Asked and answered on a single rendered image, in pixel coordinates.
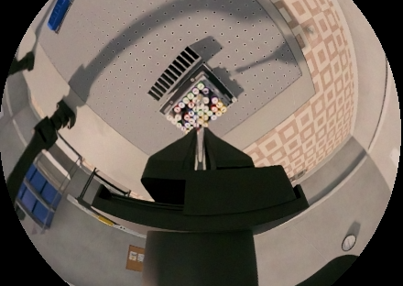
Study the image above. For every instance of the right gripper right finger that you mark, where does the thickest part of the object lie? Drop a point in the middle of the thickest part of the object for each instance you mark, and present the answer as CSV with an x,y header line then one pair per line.
x,y
224,156

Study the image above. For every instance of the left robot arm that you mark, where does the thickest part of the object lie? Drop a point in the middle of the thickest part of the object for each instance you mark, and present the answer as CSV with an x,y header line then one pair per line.
x,y
22,66

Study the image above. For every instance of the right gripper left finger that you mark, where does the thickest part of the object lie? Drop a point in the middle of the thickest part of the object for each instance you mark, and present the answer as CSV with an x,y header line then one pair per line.
x,y
177,154

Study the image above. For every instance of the blue tube carrier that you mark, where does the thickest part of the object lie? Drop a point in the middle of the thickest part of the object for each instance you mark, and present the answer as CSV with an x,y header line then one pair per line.
x,y
60,7

